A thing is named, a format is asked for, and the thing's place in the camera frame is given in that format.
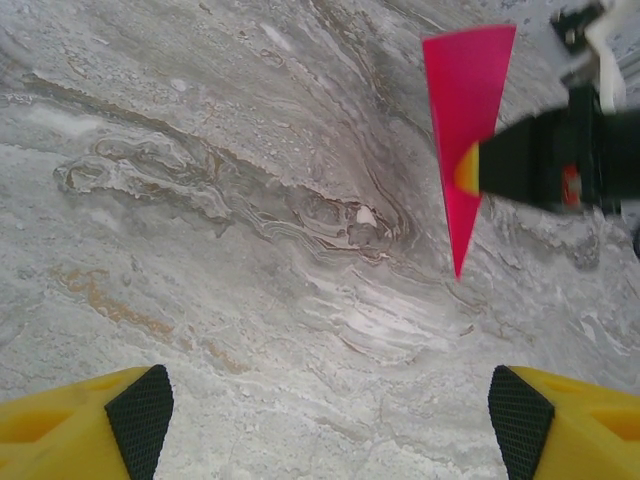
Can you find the pink paper sheet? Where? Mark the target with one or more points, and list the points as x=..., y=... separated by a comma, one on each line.
x=465, y=75

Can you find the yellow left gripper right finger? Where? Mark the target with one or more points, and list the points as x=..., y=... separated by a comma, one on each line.
x=595, y=440

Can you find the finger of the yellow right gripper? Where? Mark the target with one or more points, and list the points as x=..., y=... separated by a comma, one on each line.
x=510, y=160

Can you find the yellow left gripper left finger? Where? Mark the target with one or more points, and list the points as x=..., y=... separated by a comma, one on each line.
x=55, y=440

